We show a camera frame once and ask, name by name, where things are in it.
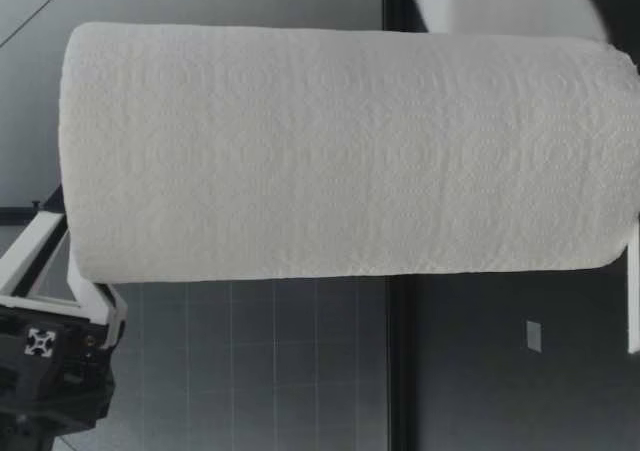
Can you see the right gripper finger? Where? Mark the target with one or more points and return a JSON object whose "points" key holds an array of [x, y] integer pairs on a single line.
{"points": [[432, 6]]}

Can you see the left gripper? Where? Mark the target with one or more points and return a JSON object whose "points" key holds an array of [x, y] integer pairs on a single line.
{"points": [[55, 386]]}

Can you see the white paper towel roll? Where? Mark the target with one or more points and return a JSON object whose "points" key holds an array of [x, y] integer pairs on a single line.
{"points": [[320, 156]]}

